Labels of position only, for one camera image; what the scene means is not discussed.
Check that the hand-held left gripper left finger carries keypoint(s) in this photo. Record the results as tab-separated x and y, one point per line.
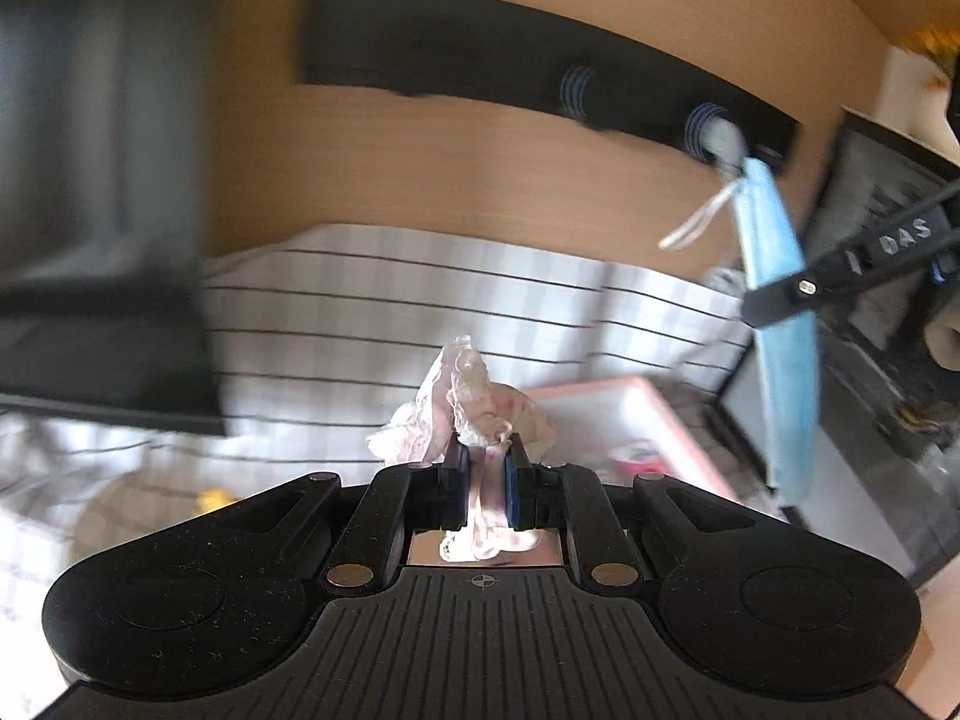
459	491

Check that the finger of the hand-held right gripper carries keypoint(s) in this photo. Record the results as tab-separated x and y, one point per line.
840	270

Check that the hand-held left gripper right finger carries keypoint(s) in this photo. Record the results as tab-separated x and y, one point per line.
512	495

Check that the blue face mask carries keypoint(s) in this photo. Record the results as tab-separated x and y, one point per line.
787	375

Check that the pink cardboard box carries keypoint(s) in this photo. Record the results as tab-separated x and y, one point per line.
600	405

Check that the yellow rabbit toy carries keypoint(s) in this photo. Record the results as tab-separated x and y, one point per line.
212	501

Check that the black framed screen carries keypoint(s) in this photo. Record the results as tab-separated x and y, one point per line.
870	405

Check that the grey hook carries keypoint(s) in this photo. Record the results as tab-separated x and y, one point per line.
724	142

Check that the checked white tablecloth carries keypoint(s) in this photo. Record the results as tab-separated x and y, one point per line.
375	300

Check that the yellow decoration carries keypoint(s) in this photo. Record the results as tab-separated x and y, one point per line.
937	52

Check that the black strip with blue rings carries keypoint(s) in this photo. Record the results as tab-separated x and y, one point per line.
465	52

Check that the black monitor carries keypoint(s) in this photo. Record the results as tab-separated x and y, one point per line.
97	165

